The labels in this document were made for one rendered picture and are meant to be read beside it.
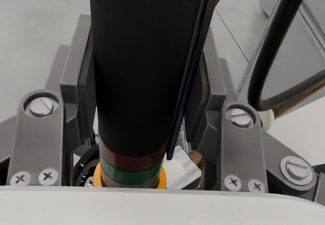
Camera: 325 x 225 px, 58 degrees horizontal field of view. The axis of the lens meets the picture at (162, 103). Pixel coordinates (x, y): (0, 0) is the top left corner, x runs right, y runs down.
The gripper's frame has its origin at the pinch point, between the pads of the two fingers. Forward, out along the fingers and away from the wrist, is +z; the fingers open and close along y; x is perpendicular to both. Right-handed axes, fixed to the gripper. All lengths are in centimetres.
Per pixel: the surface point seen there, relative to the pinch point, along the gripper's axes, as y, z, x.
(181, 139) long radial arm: 9.4, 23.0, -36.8
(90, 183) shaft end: -5.0, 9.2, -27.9
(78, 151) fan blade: -12, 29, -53
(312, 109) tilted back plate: 31.7, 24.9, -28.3
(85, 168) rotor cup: -6.0, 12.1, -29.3
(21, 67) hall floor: -84, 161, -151
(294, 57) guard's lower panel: 71, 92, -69
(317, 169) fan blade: 18.9, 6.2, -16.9
